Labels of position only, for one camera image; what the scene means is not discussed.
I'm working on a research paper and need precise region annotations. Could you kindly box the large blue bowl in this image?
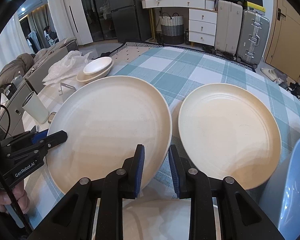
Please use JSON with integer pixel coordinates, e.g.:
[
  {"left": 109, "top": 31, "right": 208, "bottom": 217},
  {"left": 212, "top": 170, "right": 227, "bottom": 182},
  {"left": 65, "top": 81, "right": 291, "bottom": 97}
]
[{"left": 259, "top": 139, "right": 300, "bottom": 239}]

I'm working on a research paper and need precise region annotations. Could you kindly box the large cream plate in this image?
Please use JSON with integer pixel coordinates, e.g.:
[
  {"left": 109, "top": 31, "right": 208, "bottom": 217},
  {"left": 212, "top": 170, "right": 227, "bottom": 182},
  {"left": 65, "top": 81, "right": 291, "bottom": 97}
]
[{"left": 46, "top": 76, "right": 172, "bottom": 193}]

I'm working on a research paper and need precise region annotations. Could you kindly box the cream ridged plate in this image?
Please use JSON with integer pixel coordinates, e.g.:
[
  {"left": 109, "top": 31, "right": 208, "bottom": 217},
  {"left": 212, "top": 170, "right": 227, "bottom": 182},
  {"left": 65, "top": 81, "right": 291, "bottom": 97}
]
[{"left": 178, "top": 83, "right": 281, "bottom": 190}]

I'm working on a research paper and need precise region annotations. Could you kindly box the person's left hand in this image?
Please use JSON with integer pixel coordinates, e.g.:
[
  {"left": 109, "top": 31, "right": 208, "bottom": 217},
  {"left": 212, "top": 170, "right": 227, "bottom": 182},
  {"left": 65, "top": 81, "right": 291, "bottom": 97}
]
[{"left": 0, "top": 180, "right": 31, "bottom": 214}]

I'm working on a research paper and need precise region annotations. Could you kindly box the white tumbler cup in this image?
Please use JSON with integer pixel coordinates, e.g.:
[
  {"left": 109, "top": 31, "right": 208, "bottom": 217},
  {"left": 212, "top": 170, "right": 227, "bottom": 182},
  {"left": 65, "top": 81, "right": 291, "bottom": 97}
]
[{"left": 22, "top": 91, "right": 49, "bottom": 124}]

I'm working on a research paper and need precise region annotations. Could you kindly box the cream bowl under white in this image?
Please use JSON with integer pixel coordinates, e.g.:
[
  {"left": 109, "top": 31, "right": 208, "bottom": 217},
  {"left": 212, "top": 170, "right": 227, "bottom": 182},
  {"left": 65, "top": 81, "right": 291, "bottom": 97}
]
[{"left": 76, "top": 62, "right": 114, "bottom": 84}]

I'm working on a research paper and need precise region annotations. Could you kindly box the grey sofa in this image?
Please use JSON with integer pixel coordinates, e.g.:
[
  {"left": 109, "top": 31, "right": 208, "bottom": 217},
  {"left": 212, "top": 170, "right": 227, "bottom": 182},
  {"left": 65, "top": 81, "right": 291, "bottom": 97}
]
[{"left": 0, "top": 37, "right": 78, "bottom": 93}]

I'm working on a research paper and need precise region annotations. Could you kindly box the cream plate at bottom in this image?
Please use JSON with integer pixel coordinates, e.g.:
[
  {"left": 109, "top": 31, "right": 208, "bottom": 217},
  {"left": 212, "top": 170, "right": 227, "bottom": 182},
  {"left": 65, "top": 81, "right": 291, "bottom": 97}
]
[{"left": 122, "top": 198, "right": 222, "bottom": 240}]

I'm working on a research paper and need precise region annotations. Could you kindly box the white plastic bag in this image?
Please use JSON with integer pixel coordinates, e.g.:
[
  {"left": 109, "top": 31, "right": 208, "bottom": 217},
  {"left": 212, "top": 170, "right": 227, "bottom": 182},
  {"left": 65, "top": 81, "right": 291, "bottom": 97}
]
[{"left": 42, "top": 50, "right": 95, "bottom": 86}]

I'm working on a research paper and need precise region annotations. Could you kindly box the small white bowl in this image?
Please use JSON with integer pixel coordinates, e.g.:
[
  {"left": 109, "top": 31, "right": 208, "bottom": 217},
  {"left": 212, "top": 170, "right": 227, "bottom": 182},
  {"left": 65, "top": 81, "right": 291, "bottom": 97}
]
[{"left": 83, "top": 57, "right": 113, "bottom": 75}]

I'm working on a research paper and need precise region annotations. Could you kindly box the dotted beige rug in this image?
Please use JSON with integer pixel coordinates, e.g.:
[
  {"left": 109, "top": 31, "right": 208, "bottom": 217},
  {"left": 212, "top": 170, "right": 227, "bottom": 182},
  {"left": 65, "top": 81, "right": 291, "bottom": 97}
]
[{"left": 108, "top": 41, "right": 166, "bottom": 67}]

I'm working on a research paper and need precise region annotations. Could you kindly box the dark refrigerator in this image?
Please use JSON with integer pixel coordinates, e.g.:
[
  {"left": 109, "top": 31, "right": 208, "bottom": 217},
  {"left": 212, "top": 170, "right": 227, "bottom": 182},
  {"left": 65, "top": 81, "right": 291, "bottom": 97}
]
[{"left": 109, "top": 0, "right": 151, "bottom": 42}]

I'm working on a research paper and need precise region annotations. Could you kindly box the teal checked tablecloth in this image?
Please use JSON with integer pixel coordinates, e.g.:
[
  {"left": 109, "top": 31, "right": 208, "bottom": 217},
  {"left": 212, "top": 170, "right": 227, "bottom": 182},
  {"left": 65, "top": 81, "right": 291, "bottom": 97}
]
[{"left": 25, "top": 47, "right": 300, "bottom": 239}]

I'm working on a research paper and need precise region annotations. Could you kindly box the woven laundry basket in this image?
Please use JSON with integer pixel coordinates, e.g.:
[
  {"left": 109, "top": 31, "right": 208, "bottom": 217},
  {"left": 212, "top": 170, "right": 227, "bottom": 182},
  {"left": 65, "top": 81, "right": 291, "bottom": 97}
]
[{"left": 159, "top": 12, "right": 184, "bottom": 45}]

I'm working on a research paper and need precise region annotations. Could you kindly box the wooden door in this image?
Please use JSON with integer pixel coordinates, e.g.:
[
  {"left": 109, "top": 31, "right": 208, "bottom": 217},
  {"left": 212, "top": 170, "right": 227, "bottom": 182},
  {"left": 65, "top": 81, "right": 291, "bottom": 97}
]
[{"left": 265, "top": 0, "right": 300, "bottom": 81}]

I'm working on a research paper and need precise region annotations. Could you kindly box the silver suitcase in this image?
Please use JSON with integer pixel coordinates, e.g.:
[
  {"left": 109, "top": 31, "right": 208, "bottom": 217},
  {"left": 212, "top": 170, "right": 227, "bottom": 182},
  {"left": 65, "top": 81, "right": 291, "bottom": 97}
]
[{"left": 236, "top": 9, "right": 270, "bottom": 69}]

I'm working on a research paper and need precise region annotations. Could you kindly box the white drawer dresser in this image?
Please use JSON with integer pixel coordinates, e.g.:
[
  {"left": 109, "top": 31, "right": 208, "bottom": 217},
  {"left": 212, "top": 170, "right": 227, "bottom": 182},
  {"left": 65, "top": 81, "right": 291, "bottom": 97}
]
[{"left": 141, "top": 0, "right": 217, "bottom": 46}]

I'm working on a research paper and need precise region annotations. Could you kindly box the beige suitcase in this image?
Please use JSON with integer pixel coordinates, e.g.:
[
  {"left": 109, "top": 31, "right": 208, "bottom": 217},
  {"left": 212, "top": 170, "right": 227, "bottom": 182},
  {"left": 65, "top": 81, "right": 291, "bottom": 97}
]
[{"left": 215, "top": 0, "right": 243, "bottom": 56}]

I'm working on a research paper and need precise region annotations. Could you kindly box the black cable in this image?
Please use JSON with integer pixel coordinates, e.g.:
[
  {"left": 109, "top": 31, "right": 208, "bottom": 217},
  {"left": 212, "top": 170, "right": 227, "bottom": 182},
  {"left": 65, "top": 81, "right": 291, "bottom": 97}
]
[{"left": 0, "top": 103, "right": 33, "bottom": 233}]

